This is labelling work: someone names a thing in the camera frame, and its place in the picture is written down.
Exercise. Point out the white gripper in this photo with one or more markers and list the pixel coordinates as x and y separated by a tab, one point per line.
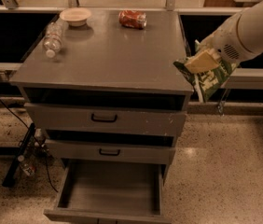
224	40

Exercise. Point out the green jalapeno chip bag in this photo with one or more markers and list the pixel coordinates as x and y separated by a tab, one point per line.
206	83

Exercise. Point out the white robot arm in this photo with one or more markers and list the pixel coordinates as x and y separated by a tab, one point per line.
250	28

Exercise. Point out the grey drawer cabinet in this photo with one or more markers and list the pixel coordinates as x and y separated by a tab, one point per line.
106	65

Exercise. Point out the grey middle drawer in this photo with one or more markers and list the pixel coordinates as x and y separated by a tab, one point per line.
110	152

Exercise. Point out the grey top drawer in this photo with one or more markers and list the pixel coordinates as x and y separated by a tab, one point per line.
106	120

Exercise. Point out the grey open bottom drawer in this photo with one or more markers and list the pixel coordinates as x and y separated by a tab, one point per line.
107	192

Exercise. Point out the red crushed soda can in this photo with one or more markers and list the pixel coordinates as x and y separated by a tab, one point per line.
132	19

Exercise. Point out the beige paper bowl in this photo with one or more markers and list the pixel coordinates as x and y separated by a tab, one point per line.
75	16

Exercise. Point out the clear plastic water bottle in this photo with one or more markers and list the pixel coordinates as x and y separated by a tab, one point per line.
52	41

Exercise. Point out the plastic bottle on floor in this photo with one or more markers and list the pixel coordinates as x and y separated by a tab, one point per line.
26	166

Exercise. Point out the black leaning bar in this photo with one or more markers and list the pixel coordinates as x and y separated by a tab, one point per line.
9	180

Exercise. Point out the metal railing frame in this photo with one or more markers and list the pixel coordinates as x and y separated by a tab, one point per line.
106	3

